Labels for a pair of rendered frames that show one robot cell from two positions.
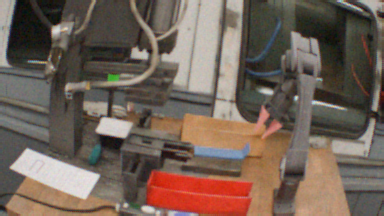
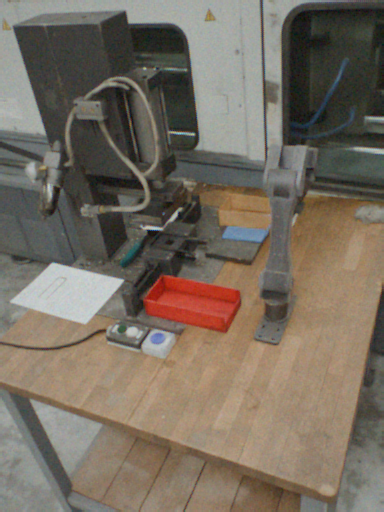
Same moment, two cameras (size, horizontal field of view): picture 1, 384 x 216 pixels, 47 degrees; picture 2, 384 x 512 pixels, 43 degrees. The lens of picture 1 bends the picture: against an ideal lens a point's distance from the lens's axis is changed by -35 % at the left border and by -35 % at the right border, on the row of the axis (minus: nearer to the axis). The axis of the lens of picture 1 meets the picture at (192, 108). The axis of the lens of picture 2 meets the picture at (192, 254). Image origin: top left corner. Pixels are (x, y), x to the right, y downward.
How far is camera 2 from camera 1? 0.78 m
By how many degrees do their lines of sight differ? 32
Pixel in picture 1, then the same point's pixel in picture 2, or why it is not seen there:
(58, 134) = (89, 244)
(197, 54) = (250, 130)
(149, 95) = (150, 219)
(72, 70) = (84, 194)
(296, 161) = (273, 283)
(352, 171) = not seen: outside the picture
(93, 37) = (91, 167)
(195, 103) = (255, 170)
